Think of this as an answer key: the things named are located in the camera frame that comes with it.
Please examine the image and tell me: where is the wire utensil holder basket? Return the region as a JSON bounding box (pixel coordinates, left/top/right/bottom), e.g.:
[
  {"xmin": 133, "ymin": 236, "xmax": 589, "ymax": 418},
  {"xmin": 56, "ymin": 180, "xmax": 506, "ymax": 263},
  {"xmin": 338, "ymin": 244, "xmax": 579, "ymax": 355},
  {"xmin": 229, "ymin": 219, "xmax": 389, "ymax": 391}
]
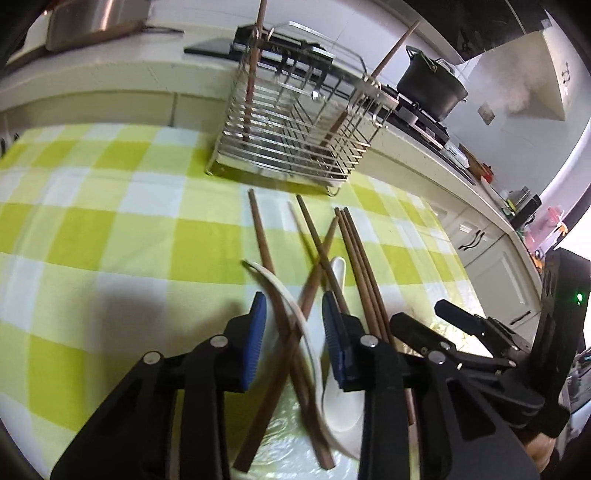
[{"xmin": 204, "ymin": 20, "xmax": 400, "ymax": 198}]

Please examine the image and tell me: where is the yellow checkered tablecloth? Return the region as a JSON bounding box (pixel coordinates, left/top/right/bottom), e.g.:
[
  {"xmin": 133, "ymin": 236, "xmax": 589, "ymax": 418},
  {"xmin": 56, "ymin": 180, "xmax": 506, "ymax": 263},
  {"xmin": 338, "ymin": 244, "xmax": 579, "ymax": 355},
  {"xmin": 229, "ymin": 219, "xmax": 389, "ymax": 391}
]
[{"xmin": 1, "ymin": 124, "xmax": 482, "ymax": 476}]

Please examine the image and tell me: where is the red teapot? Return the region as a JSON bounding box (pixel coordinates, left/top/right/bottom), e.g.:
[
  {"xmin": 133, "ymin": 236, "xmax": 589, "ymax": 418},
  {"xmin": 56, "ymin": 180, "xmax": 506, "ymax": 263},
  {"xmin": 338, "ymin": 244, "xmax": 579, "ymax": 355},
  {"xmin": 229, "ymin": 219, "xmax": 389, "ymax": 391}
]
[{"xmin": 480, "ymin": 163, "xmax": 494, "ymax": 184}]

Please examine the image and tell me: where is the pink water bottle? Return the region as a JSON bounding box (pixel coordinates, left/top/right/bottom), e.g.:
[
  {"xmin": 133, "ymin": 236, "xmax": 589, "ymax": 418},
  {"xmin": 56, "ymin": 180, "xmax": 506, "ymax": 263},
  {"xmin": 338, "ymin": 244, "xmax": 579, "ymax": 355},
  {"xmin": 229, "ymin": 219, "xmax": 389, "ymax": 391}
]
[{"xmin": 525, "ymin": 206, "xmax": 564, "ymax": 259}]

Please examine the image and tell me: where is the black cooking pot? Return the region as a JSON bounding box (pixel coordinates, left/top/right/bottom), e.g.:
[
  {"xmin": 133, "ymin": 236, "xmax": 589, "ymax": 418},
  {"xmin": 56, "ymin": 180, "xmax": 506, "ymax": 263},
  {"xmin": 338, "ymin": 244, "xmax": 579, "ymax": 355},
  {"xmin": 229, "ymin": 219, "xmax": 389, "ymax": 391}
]
[{"xmin": 397, "ymin": 45, "xmax": 468, "ymax": 122}]

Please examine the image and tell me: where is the black gas stove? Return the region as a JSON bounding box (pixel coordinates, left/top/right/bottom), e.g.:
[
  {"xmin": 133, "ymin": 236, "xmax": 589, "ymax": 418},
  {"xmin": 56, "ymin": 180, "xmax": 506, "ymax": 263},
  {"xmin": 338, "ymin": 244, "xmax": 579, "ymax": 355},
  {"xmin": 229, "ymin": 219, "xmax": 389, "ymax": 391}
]
[{"xmin": 183, "ymin": 25, "xmax": 477, "ymax": 186}]

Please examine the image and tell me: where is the white ceramic spoon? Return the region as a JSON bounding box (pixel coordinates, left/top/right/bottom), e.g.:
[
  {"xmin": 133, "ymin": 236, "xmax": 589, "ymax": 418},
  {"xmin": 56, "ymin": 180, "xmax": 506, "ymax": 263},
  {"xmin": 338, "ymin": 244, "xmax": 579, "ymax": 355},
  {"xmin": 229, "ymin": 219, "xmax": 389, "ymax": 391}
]
[
  {"xmin": 297, "ymin": 290, "xmax": 365, "ymax": 444},
  {"xmin": 241, "ymin": 259, "xmax": 362, "ymax": 462}
]

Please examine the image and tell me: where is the steel rice cooker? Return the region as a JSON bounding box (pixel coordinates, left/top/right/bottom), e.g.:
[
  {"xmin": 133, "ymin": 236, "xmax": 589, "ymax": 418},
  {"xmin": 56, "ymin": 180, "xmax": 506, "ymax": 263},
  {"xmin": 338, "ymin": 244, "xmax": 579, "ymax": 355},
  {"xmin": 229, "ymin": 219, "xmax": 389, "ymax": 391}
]
[{"xmin": 45, "ymin": 0, "xmax": 151, "ymax": 52}]

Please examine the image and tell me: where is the range hood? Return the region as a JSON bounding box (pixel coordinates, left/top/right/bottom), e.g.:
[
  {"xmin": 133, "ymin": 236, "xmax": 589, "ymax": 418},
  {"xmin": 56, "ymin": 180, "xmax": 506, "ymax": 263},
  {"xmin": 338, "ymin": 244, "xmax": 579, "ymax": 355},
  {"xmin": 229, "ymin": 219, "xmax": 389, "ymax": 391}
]
[{"xmin": 407, "ymin": 0, "xmax": 551, "ymax": 60}]

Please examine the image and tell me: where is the person right hand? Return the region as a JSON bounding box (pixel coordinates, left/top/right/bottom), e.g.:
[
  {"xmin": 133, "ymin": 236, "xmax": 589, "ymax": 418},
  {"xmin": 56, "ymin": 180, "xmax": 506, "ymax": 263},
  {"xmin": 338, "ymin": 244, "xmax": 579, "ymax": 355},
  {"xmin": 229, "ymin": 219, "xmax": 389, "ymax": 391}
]
[{"xmin": 525, "ymin": 433, "xmax": 556, "ymax": 472}]

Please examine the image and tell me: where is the black bottle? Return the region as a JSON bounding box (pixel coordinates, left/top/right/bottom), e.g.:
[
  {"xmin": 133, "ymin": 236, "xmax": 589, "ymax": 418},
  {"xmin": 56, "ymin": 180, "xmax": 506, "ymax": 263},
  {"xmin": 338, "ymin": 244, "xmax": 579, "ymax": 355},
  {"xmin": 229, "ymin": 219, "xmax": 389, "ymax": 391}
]
[{"xmin": 510, "ymin": 194, "xmax": 542, "ymax": 231}]

